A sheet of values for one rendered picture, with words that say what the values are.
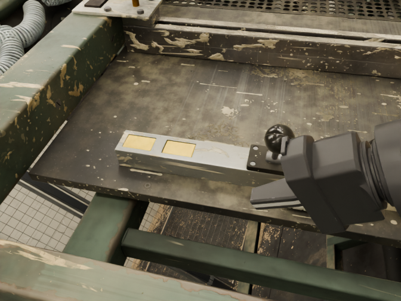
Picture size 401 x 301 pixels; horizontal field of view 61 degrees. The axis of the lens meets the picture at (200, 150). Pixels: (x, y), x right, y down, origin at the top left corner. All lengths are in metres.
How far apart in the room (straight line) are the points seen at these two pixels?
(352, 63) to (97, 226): 0.62
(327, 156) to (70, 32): 0.64
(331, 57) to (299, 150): 0.52
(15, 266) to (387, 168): 0.43
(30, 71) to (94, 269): 0.41
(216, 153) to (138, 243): 0.19
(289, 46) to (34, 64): 0.52
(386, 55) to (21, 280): 0.77
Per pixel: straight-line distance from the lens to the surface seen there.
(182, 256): 0.56
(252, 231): 1.73
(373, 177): 0.33
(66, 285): 0.46
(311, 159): 0.33
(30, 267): 0.49
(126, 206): 0.60
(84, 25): 0.85
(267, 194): 0.38
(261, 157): 0.54
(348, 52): 0.83
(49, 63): 0.73
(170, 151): 0.57
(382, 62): 0.85
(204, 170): 0.56
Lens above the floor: 1.71
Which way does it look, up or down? 18 degrees down
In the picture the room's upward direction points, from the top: 55 degrees counter-clockwise
